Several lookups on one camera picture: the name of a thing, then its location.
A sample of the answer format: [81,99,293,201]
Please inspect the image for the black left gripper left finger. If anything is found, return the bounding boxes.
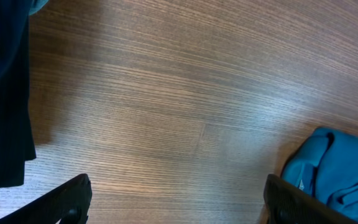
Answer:
[0,174,92,224]

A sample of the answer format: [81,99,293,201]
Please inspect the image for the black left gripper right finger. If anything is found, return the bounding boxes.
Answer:
[264,174,357,224]

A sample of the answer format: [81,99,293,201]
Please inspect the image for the blue polo shirt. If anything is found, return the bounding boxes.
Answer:
[281,128,358,222]

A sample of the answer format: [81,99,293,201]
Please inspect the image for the dark blue folded garment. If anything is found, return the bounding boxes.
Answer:
[0,0,36,188]

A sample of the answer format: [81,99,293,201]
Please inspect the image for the light grey folded garment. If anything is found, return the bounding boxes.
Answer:
[29,0,49,16]

